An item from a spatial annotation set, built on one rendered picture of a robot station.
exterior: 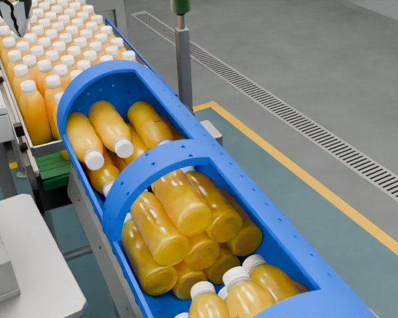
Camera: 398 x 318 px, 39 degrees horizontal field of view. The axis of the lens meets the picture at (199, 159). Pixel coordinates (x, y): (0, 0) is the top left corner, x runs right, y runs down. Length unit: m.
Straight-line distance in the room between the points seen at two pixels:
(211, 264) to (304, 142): 2.32
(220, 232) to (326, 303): 0.33
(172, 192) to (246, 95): 2.84
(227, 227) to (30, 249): 0.34
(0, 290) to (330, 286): 0.46
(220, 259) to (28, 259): 0.34
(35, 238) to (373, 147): 2.59
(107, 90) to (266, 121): 2.22
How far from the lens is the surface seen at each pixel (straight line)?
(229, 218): 0.99
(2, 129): 1.54
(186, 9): 1.82
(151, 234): 0.98
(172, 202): 0.97
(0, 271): 0.85
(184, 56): 1.89
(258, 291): 0.81
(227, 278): 0.84
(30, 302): 0.87
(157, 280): 1.02
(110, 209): 1.00
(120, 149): 1.21
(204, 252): 1.02
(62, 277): 0.89
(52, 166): 1.60
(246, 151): 3.20
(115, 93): 1.38
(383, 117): 3.65
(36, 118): 1.65
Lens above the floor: 1.77
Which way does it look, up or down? 34 degrees down
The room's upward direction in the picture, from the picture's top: 3 degrees counter-clockwise
